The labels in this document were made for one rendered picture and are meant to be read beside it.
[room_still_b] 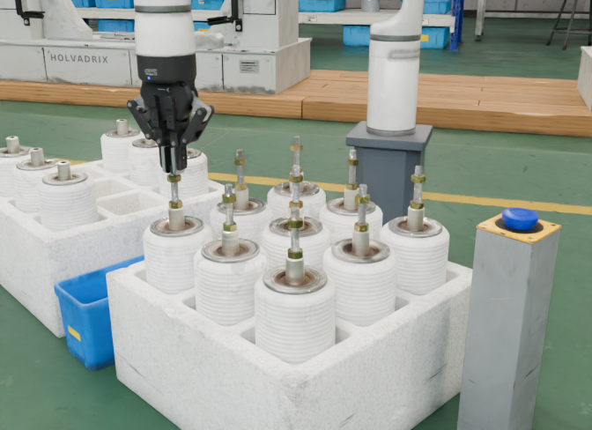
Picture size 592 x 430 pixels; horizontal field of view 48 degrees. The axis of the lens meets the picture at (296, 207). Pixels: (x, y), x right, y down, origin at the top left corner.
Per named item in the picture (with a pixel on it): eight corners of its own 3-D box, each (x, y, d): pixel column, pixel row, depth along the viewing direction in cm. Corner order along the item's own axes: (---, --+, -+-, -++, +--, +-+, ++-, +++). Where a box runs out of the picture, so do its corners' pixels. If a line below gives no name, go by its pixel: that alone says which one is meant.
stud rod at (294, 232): (293, 271, 76) (293, 210, 74) (289, 268, 77) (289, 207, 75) (300, 270, 77) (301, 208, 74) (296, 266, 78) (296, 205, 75)
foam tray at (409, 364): (296, 296, 128) (296, 208, 122) (476, 380, 102) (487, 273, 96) (115, 379, 102) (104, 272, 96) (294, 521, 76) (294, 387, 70)
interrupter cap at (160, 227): (185, 215, 98) (185, 211, 98) (215, 230, 93) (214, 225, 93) (139, 228, 94) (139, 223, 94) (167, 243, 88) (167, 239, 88)
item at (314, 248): (266, 359, 94) (264, 242, 88) (261, 325, 103) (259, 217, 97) (333, 355, 95) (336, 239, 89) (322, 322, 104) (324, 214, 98)
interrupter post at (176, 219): (180, 225, 95) (178, 203, 94) (188, 229, 93) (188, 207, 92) (165, 228, 94) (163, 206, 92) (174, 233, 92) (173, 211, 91)
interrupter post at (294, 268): (295, 288, 76) (295, 263, 75) (280, 282, 78) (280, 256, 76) (309, 282, 78) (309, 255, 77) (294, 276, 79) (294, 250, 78)
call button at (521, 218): (511, 220, 79) (513, 203, 79) (543, 229, 77) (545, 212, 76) (493, 228, 77) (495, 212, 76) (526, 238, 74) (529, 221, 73)
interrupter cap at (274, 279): (296, 304, 73) (296, 298, 72) (249, 283, 78) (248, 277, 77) (340, 281, 78) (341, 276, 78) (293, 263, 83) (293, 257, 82)
